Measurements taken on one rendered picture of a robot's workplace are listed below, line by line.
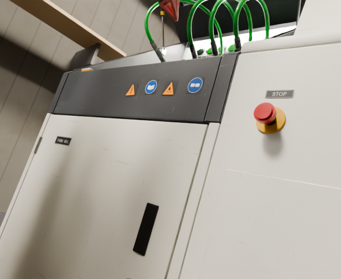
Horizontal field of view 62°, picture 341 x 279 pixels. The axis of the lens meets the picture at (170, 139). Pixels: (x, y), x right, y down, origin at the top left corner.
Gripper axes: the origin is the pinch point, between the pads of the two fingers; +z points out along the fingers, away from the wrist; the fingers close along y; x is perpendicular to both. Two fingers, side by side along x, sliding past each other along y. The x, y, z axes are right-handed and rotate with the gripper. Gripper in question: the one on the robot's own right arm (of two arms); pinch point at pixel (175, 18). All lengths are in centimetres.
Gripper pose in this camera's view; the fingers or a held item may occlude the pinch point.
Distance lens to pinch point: 105.5
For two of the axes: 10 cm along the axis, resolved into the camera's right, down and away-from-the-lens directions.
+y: 7.2, -4.2, 5.5
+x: -6.0, 0.0, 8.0
